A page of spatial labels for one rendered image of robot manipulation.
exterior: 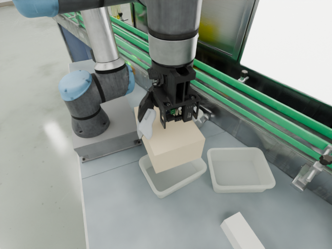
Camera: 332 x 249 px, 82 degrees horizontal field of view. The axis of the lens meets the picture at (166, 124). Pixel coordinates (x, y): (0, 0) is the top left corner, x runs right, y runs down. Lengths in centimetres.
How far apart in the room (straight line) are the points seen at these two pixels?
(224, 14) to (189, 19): 73
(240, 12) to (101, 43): 58
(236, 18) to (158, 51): 71
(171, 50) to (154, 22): 4
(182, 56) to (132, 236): 60
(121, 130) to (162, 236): 42
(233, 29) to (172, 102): 70
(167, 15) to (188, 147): 27
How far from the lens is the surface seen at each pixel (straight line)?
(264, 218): 82
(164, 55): 30
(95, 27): 71
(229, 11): 99
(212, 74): 100
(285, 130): 84
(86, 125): 80
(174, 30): 28
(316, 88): 91
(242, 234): 71
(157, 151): 41
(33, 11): 33
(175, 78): 30
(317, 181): 90
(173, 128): 45
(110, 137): 81
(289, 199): 89
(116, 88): 75
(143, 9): 152
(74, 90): 71
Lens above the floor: 146
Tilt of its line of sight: 47 degrees down
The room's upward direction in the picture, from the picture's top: straight up
